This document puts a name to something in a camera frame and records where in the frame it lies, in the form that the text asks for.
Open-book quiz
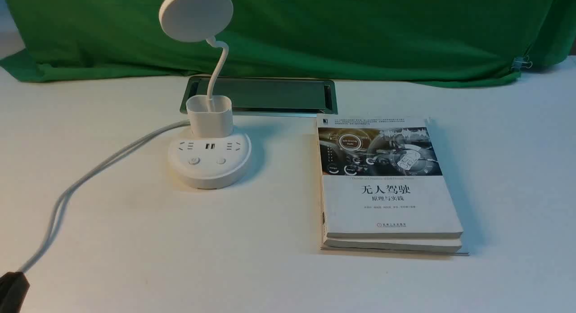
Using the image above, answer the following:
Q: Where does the white top book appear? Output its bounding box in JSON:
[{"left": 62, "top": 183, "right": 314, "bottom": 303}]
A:
[{"left": 315, "top": 114, "right": 464, "bottom": 239}]

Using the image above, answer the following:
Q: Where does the white lamp power cable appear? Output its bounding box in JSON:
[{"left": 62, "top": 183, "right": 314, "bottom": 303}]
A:
[{"left": 20, "top": 119, "right": 191, "bottom": 273}]

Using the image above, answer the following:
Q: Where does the white bottom book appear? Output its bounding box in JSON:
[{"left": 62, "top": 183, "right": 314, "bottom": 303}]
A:
[{"left": 320, "top": 209, "right": 470, "bottom": 256}]

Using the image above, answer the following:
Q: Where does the white book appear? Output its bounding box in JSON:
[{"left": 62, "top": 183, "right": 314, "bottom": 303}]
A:
[
  {"left": 320, "top": 209, "right": 470, "bottom": 256},
  {"left": 315, "top": 114, "right": 464, "bottom": 239}
]

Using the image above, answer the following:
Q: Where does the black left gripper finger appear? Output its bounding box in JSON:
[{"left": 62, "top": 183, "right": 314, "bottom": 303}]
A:
[{"left": 0, "top": 272, "right": 30, "bottom": 313}]

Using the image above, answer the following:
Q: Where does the green backdrop cloth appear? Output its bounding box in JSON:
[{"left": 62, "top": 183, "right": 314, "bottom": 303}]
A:
[{"left": 1, "top": 0, "right": 576, "bottom": 88}]

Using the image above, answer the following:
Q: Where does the metal binder clip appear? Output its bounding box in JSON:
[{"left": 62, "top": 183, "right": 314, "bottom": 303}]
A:
[{"left": 511, "top": 56, "right": 533, "bottom": 72}]

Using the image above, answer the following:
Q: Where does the white desk lamp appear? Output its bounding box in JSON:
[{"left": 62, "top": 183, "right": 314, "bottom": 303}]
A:
[{"left": 159, "top": 0, "right": 252, "bottom": 190}]

